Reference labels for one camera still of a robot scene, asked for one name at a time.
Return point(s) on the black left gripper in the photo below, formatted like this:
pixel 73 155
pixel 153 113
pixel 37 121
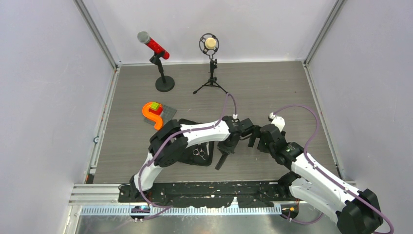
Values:
pixel 221 146

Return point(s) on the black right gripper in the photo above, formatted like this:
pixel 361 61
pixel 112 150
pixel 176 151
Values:
pixel 257 134

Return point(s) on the black tool pouch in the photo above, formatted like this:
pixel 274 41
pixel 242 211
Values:
pixel 188 158

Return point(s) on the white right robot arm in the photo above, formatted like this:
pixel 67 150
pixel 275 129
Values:
pixel 354 211

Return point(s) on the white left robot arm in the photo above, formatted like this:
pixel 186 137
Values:
pixel 172 142

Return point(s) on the black tripod microphone stand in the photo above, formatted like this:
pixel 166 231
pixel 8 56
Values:
pixel 212 81

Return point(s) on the orange curved toy slide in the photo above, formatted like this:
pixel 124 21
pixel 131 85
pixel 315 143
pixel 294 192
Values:
pixel 158 121

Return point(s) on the red toy block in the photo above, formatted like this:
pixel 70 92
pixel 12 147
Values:
pixel 158 112

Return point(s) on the black round-base microphone stand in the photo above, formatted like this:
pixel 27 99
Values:
pixel 163 83

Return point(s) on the lime green toy brick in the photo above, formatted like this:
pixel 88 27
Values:
pixel 155 106

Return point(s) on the beige condenser microphone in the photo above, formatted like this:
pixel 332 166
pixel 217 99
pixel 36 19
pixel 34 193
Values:
pixel 208 42

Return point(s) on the red handheld microphone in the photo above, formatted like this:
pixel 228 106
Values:
pixel 144 37

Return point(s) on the grey studded base plate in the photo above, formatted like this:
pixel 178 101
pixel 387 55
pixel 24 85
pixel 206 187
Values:
pixel 167 115

